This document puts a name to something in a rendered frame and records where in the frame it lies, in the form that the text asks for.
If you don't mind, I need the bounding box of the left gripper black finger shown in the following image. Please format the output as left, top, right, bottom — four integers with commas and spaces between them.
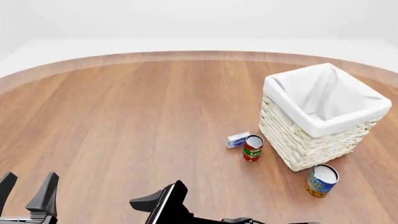
0, 172, 18, 212
25, 172, 60, 218

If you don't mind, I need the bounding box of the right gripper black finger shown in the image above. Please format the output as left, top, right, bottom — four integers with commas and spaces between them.
129, 189, 164, 211

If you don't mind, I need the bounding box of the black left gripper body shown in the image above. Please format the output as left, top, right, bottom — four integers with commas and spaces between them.
0, 215, 58, 224

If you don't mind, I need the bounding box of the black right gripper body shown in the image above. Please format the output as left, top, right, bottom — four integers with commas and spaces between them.
146, 179, 194, 224

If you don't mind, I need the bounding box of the woven basket with white liner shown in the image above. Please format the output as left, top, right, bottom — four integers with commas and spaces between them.
258, 62, 392, 173

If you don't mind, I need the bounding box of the small blue and white box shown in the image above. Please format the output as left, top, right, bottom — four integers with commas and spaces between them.
226, 131, 251, 149

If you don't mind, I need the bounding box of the red tomato sauce can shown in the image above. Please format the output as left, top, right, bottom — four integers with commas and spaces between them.
243, 134, 265, 162

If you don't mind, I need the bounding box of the blue and yellow soup can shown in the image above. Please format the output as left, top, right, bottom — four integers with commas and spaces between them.
305, 163, 340, 198

